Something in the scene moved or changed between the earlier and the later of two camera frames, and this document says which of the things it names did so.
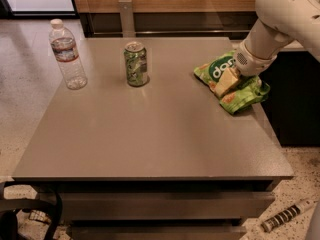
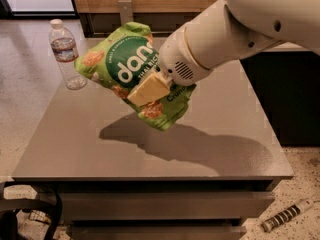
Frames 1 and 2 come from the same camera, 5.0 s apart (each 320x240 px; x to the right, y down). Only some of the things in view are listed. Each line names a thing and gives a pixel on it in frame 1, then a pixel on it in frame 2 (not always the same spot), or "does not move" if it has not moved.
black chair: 9,206 does not move
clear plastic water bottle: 65,50 does not move
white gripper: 250,64 -> 177,60
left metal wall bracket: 127,18 does not move
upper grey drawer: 166,206 does not move
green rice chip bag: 251,89 -> 120,58
